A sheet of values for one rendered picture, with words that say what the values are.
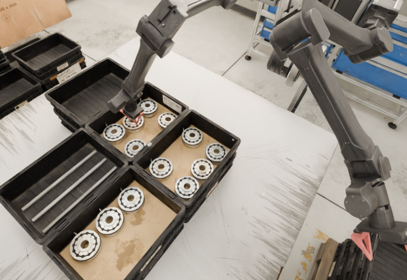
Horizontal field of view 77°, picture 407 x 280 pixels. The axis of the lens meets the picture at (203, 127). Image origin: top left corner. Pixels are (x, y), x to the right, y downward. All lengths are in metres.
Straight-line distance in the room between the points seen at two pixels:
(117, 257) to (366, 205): 0.82
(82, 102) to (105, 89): 0.15
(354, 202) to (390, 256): 1.09
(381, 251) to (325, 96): 1.23
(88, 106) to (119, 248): 0.75
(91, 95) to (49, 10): 2.43
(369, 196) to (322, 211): 1.55
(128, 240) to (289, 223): 0.71
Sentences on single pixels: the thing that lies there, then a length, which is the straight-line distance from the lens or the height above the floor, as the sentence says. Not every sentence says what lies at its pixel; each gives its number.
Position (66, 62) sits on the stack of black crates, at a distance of 2.31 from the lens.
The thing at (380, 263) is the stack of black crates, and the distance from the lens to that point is 1.73.
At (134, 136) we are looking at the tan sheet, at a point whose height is 0.83.
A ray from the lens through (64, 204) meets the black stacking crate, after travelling 1.21.
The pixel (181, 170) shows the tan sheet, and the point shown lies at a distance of 1.18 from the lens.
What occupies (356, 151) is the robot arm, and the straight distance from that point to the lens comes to 0.71.
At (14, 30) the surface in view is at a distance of 3.71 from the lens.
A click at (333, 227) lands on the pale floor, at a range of 2.24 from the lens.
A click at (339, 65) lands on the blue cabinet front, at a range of 2.88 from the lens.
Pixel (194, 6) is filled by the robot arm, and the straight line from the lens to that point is 0.81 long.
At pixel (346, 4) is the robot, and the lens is 1.08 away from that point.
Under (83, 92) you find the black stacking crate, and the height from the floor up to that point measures 0.83.
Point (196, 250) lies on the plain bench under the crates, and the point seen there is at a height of 0.70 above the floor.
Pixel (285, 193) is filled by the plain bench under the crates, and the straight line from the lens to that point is 1.37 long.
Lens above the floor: 1.87
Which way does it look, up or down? 52 degrees down
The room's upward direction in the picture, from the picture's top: 7 degrees clockwise
